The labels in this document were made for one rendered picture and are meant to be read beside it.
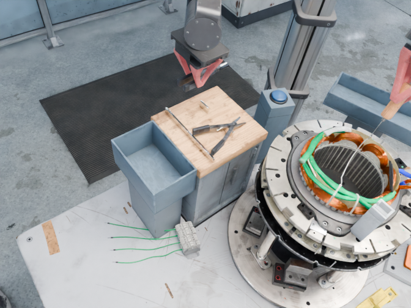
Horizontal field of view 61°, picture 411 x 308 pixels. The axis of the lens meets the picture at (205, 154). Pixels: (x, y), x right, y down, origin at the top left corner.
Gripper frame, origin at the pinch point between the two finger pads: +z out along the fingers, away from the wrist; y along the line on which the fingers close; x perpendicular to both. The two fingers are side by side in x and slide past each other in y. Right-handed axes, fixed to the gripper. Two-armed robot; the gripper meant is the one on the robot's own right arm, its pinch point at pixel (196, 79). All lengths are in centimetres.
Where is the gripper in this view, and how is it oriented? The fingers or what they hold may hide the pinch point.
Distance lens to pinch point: 73.2
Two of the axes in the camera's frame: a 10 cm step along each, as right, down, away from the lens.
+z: -1.0, 6.0, 8.0
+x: 7.8, -4.5, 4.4
